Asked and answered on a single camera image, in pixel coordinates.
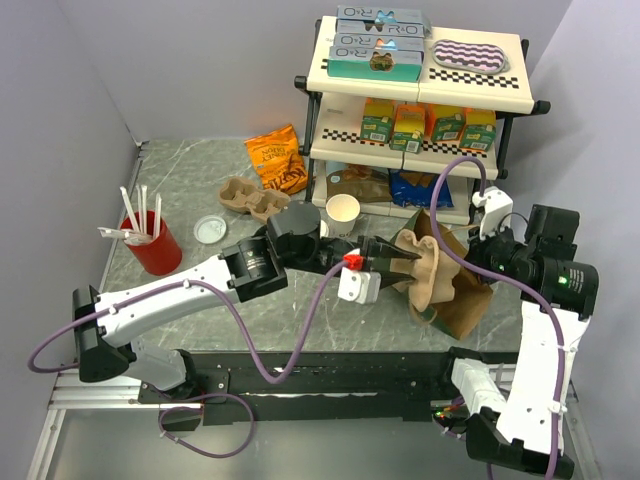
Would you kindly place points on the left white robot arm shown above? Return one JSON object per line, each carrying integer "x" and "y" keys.
{"x": 110, "y": 344}

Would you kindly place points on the aluminium rail frame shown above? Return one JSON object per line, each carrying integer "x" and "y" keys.
{"x": 124, "y": 393}

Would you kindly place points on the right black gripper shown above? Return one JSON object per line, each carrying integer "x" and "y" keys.
{"x": 476, "y": 248}

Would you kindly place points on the blue snack bag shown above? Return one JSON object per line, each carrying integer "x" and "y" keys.
{"x": 409, "y": 188}

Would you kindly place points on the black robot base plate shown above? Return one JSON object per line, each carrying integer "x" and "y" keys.
{"x": 228, "y": 388}

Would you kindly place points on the white paper coffee cup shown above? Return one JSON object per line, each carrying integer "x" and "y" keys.
{"x": 324, "y": 229}

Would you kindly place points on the red straw holder cup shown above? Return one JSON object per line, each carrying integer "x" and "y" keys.
{"x": 162, "y": 255}

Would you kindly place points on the brown snack bag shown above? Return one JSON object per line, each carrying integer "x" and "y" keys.
{"x": 366, "y": 184}

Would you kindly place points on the purple wavy pattern pouch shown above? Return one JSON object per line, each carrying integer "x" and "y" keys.
{"x": 485, "y": 59}

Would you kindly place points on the dark green paper bag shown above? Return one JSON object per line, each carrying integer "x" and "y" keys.
{"x": 440, "y": 325}

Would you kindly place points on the cream three-tier shelf rack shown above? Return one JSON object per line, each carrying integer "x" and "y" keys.
{"x": 415, "y": 101}

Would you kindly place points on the brown cardboard cup carrier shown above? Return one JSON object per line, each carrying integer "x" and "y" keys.
{"x": 427, "y": 246}

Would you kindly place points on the brown paper bag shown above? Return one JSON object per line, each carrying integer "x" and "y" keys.
{"x": 472, "y": 298}

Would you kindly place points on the teal front R&O box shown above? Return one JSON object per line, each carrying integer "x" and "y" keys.
{"x": 375, "y": 64}

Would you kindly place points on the orange kettle chips bag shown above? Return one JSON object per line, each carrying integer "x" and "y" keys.
{"x": 275, "y": 158}

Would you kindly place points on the grey back R&O box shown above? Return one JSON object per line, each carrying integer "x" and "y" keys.
{"x": 385, "y": 21}

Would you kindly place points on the green juice carton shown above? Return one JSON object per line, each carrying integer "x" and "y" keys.
{"x": 377, "y": 120}
{"x": 479, "y": 130}
{"x": 444, "y": 122}

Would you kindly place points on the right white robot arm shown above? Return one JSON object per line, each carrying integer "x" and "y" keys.
{"x": 522, "y": 430}

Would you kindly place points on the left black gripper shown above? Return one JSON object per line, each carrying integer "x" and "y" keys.
{"x": 380, "y": 248}

